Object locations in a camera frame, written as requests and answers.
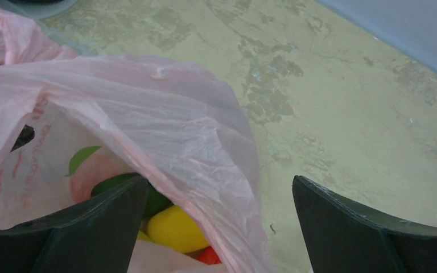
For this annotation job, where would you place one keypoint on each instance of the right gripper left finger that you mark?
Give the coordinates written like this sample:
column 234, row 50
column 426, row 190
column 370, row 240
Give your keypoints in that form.
column 96, row 235

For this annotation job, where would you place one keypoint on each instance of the green fake fruit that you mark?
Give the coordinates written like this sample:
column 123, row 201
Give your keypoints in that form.
column 155, row 203

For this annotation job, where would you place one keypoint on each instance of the yellow fake fruit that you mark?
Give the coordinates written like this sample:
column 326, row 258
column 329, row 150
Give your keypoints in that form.
column 175, row 229

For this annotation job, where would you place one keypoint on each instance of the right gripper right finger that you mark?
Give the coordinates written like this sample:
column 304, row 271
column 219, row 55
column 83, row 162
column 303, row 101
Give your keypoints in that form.
column 343, row 235

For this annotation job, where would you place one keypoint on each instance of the pink plastic bag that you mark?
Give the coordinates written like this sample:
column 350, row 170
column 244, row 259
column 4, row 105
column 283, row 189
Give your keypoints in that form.
column 68, row 122

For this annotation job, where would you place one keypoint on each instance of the red fake fruit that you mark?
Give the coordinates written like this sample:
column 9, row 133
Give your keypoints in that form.
column 209, row 256

